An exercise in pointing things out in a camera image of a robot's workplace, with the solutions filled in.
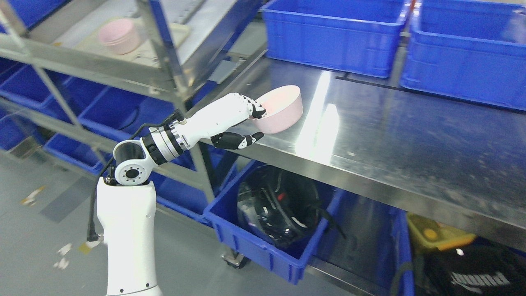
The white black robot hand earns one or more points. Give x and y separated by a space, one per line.
212 122

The pink plastic bowl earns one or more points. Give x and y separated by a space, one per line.
283 107

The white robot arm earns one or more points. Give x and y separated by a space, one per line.
126 205

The blue bin under shelf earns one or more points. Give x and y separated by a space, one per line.
116 114

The stainless steel shelf rack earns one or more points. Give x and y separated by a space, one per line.
188 38

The stack of pink bowls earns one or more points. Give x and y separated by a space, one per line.
120 36

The blue plastic crate middle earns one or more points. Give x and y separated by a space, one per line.
458 48

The blue plastic crate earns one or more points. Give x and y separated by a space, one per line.
458 48
356 36

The black helmet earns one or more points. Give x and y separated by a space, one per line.
280 207

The cream plastic tray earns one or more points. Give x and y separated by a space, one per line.
144 54

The blue plastic crate left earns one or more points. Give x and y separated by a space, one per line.
356 36

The stainless steel table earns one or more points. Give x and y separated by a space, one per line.
457 163

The yellow lidded container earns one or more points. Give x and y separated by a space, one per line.
427 235

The black puma backpack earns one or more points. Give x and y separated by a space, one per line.
476 269

